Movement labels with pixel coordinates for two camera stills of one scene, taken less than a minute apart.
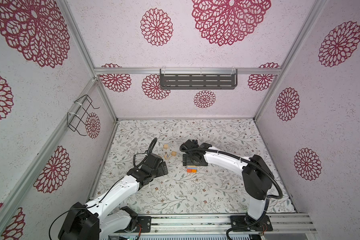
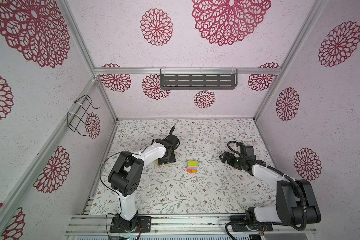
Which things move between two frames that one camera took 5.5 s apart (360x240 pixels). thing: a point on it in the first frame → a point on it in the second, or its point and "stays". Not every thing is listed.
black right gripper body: x=188 y=160 → x=236 y=162
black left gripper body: x=159 y=171 → x=167 y=159
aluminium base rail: x=283 y=225 stays
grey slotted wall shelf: x=198 y=78 stays
